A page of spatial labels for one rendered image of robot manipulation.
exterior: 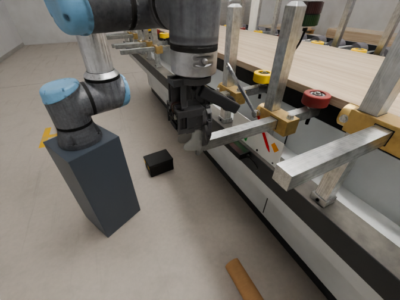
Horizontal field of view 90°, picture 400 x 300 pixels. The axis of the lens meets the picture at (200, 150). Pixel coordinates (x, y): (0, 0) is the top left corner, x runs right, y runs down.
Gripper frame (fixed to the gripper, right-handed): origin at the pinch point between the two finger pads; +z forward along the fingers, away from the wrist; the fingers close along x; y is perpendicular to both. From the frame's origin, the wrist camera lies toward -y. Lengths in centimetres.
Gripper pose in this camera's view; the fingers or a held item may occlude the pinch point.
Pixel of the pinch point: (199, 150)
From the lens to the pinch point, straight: 53.5
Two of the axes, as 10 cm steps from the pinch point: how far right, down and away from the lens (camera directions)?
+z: -0.3, 8.0, 6.0
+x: 4.4, 5.5, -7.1
